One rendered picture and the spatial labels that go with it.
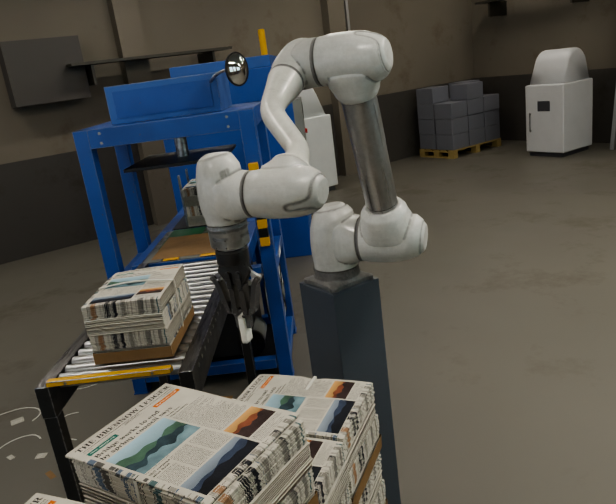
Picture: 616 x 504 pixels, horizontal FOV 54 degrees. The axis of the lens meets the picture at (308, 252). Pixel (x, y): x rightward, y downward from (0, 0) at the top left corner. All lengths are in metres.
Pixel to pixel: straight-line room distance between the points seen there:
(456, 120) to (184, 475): 9.14
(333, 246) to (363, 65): 0.64
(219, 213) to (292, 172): 0.19
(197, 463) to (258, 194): 0.53
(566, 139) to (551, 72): 0.96
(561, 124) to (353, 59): 7.82
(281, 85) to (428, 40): 9.34
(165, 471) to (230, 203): 0.54
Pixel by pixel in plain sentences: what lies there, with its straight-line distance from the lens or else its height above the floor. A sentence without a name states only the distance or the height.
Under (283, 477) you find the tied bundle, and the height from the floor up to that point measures 0.99.
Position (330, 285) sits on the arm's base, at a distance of 2.03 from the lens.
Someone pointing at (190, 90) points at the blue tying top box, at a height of 1.68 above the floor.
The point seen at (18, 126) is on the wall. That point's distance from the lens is 7.67.
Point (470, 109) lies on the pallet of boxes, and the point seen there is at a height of 0.71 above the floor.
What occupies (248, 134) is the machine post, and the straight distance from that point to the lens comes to 3.22.
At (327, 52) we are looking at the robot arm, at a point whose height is 1.75.
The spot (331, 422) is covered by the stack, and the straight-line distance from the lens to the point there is 1.66.
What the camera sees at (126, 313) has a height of 0.99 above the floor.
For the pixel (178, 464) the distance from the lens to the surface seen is 1.20.
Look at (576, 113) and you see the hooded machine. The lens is 9.58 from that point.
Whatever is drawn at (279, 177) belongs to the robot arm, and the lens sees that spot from 1.24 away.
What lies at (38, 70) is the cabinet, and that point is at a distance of 7.45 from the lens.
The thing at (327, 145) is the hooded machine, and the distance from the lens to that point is 8.43.
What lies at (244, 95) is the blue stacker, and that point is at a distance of 5.53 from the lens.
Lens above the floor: 1.73
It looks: 17 degrees down
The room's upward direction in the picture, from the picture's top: 8 degrees counter-clockwise
